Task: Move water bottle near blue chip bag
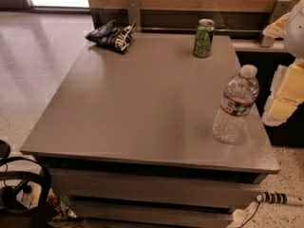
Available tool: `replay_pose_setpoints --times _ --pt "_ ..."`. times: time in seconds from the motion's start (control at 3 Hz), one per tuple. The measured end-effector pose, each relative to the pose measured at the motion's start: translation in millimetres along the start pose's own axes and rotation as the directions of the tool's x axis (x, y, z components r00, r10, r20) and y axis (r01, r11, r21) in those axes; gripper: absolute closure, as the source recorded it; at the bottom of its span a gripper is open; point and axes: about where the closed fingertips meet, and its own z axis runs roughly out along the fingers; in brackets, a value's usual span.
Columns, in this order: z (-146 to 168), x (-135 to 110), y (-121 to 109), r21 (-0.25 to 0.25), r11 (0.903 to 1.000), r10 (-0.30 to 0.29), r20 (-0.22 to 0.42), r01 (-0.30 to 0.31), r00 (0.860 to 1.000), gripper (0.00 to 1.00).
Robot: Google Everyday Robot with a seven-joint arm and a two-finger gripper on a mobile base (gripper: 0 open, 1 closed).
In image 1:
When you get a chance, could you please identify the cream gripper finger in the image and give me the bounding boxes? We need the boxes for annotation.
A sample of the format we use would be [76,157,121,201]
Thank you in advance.
[262,58,304,126]
[263,12,290,38]

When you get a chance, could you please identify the clear plastic water bottle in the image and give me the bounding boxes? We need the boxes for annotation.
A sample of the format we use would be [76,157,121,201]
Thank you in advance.
[212,65,259,143]

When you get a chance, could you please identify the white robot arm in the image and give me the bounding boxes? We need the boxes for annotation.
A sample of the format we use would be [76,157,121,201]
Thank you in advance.
[262,0,304,126]

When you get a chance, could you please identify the blue chip bag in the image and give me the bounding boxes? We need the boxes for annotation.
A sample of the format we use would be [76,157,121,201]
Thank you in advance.
[85,20,136,54]

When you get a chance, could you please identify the green soda can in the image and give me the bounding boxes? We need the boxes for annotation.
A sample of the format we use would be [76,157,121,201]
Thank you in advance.
[193,19,215,58]

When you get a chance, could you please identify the grey drawer cabinet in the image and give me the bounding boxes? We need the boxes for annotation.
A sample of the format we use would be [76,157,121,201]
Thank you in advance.
[22,33,279,228]

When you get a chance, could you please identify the right metal wall bracket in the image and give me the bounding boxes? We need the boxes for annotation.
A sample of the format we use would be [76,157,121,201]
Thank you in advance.
[259,0,291,48]

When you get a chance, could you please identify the metal wall bracket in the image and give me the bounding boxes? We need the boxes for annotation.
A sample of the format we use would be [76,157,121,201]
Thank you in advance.
[126,0,142,32]
[259,0,291,48]

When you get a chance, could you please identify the striped black white cable plug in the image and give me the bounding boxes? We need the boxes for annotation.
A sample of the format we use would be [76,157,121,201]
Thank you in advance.
[256,191,304,207]

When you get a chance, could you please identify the left metal wall bracket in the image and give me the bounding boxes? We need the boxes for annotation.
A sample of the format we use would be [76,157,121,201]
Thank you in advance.
[126,0,142,32]

